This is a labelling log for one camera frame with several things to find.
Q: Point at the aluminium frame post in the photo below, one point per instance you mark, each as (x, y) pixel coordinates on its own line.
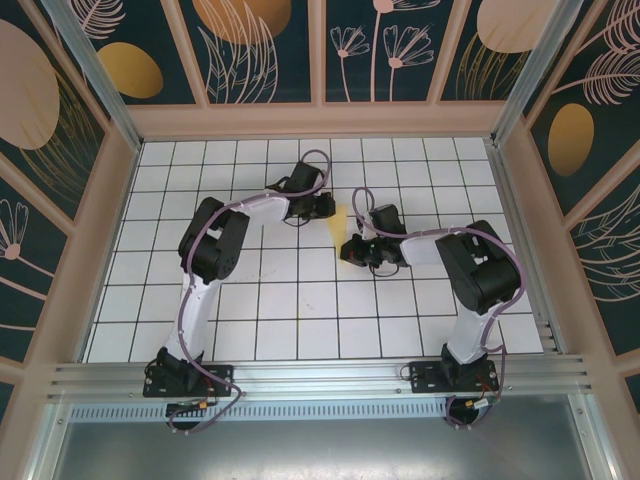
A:
(102, 87)
(531, 75)

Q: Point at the grey metal panel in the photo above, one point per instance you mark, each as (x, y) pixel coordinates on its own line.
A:
(320, 450)

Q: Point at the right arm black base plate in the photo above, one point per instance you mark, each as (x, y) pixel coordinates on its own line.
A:
(425, 377)

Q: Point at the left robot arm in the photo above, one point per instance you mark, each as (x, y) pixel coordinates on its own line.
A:
(192, 310)

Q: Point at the long aluminium mounting rail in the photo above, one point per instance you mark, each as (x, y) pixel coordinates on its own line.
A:
(320, 377)

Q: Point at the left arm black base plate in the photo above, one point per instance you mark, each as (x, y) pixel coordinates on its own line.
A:
(220, 377)

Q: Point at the small controller board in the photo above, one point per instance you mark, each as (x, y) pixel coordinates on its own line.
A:
(187, 405)
(479, 403)

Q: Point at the aluminium side rail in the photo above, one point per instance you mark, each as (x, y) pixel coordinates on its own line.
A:
(525, 250)

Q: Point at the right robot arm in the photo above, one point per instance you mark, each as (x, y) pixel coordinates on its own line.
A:
(472, 330)

